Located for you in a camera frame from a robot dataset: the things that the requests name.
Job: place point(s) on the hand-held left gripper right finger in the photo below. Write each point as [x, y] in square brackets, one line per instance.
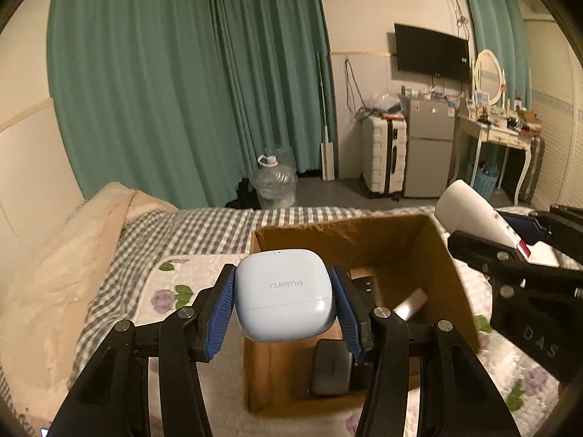
[348, 316]

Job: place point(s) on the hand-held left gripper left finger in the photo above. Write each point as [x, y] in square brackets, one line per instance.
[221, 312]

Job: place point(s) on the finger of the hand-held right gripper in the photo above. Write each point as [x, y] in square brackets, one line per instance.
[483, 250]
[524, 228]

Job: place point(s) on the white bottle with red label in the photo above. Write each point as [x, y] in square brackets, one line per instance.
[469, 211]

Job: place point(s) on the brown cardboard box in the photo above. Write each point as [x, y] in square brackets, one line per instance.
[437, 273]

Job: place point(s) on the light blue earbuds case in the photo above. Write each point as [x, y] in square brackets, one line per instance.
[282, 296]

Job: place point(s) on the black flat device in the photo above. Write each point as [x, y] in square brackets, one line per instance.
[363, 284]

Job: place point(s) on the dark grey case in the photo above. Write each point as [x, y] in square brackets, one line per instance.
[331, 366]

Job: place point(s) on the floral quilt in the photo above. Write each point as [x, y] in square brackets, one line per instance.
[168, 300]

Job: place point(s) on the blue basket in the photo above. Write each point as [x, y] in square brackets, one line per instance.
[483, 186]

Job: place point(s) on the dark suitcase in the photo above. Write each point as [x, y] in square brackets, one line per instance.
[534, 168]

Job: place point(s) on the silver flat device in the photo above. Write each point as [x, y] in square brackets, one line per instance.
[411, 305]

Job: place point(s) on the grey checked blanket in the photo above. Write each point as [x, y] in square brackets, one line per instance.
[150, 246]

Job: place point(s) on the white dressing table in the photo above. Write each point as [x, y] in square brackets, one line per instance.
[496, 135]

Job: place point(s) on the grey small fridge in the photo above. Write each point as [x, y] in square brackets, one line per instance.
[428, 150]

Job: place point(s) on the white ribbed suitcase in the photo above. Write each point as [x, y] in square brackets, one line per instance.
[380, 154]

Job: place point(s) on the clear water jug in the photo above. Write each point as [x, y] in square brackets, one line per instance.
[275, 182]

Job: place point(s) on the white flat mop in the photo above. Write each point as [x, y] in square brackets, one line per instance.
[328, 161]

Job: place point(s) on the oval white mirror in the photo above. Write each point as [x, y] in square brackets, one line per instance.
[488, 73]

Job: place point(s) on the beige duvet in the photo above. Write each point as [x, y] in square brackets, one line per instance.
[59, 273]

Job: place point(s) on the clear plastic bag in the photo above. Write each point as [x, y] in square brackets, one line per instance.
[382, 102]

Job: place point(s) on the green curtain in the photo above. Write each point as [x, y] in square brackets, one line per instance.
[496, 18]
[278, 68]
[136, 91]

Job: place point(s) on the black wall television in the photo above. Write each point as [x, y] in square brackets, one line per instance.
[430, 52]

